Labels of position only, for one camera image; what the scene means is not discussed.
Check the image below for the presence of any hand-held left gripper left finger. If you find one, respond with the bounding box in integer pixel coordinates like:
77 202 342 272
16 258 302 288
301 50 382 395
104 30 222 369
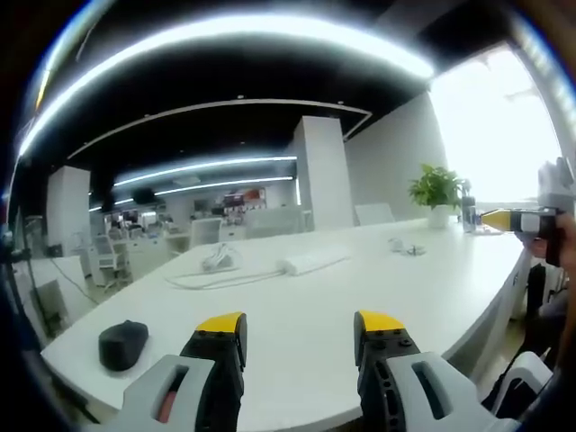
103 310 248 432

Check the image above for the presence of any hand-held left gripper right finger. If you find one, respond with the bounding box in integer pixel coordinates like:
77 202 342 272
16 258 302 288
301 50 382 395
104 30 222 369
353 310 522 432

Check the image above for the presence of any white charger with cable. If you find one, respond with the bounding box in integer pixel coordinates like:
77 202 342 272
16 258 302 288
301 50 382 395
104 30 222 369
200 243 240 273

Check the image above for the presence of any white power strip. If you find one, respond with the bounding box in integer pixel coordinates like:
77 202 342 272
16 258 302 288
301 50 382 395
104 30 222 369
275 251 353 275

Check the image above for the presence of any white desk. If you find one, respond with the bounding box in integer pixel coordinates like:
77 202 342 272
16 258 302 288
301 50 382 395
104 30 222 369
40 217 535 428

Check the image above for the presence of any small white desk item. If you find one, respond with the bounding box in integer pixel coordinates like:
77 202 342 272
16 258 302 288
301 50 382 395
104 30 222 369
387 237 428 257

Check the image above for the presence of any long ceiling light strip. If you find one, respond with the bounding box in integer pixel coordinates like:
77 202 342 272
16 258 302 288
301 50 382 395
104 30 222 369
15 13 436 157

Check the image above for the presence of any person's right hand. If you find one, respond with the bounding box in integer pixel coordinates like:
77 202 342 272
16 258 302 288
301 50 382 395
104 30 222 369
523 211 576 260

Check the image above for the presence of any clear water bottle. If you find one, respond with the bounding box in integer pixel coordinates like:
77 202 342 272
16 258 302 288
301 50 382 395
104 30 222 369
460 186 478 234

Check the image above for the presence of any green potted plant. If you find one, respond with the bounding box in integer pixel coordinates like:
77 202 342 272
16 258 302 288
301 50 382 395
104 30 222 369
407 163 469 230

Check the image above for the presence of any black pouch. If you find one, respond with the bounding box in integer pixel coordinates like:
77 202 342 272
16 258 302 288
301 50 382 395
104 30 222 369
98 319 150 373

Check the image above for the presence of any white mesh office chair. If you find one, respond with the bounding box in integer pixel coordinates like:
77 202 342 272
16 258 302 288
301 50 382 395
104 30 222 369
87 234 131 293

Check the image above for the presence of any white square pillar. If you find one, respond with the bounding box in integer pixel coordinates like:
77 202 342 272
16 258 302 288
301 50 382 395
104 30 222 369
294 115 356 231
46 165 93 257

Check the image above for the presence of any black tripod stand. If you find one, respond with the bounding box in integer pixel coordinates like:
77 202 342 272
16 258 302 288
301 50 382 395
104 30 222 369
0 215 59 347

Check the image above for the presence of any white power strip cable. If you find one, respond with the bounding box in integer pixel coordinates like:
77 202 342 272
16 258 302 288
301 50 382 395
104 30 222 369
164 267 289 290

